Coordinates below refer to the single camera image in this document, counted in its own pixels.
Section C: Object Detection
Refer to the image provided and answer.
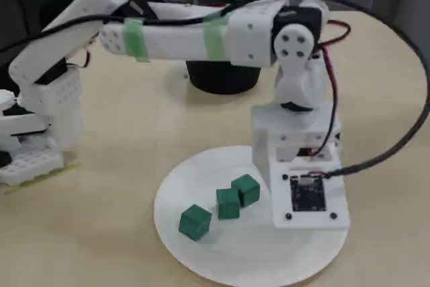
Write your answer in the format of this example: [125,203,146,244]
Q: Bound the black pot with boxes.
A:
[184,60,263,95]

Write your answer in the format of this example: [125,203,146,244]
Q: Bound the yellow-green base mat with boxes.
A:
[3,161,83,197]

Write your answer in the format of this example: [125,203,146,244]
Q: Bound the green cube block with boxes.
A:
[230,174,261,208]
[178,204,213,243]
[215,188,241,220]

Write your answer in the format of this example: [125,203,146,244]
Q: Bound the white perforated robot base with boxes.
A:
[0,147,65,187]

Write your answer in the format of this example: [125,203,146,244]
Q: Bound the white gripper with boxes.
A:
[251,103,343,198]

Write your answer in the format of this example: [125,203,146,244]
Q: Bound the light green tape strip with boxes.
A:
[203,11,231,61]

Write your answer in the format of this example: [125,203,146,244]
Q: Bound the dark green tape strip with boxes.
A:
[122,17,151,63]

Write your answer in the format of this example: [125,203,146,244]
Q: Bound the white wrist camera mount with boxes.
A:
[270,161,351,231]

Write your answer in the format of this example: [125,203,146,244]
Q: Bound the white paper plate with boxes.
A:
[153,145,350,284]

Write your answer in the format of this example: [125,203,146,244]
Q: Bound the thick black camera cable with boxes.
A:
[0,0,430,180]

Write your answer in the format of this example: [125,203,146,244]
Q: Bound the red and black servo wires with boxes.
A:
[302,19,352,160]

